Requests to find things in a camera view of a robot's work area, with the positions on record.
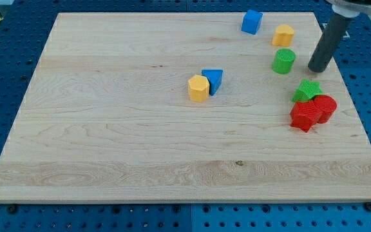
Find blue cube block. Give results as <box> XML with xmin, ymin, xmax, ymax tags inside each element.
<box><xmin>241</xmin><ymin>10</ymin><xmax>263</xmax><ymax>35</ymax></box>

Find yellow hexagon block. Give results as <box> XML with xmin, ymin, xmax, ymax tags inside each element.
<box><xmin>188</xmin><ymin>75</ymin><xmax>210</xmax><ymax>102</ymax></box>

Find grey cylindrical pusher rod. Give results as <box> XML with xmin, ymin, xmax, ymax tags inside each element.
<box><xmin>308</xmin><ymin>13</ymin><xmax>352</xmax><ymax>73</ymax></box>

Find black board stop screw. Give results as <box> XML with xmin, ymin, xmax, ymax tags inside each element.
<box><xmin>6</xmin><ymin>204</ymin><xmax>18</xmax><ymax>215</ymax></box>
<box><xmin>363</xmin><ymin>202</ymin><xmax>371</xmax><ymax>212</ymax></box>

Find red star block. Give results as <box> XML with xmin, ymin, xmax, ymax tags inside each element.
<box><xmin>290</xmin><ymin>100</ymin><xmax>323</xmax><ymax>133</ymax></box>

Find blue triangle block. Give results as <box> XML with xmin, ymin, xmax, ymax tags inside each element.
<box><xmin>202</xmin><ymin>69</ymin><xmax>223</xmax><ymax>95</ymax></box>

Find green star block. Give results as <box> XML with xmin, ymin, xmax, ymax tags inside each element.
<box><xmin>292</xmin><ymin>79</ymin><xmax>323</xmax><ymax>102</ymax></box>

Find green cylinder block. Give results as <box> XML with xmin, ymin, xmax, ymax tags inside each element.
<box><xmin>272</xmin><ymin>48</ymin><xmax>296</xmax><ymax>74</ymax></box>

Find red cylinder block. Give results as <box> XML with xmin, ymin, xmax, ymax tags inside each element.
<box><xmin>314</xmin><ymin>95</ymin><xmax>337</xmax><ymax>124</ymax></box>

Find light wooden board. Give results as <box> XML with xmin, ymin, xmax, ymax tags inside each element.
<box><xmin>0</xmin><ymin>12</ymin><xmax>371</xmax><ymax>204</ymax></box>

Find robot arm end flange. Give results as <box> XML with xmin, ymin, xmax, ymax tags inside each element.
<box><xmin>326</xmin><ymin>0</ymin><xmax>371</xmax><ymax>18</ymax></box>

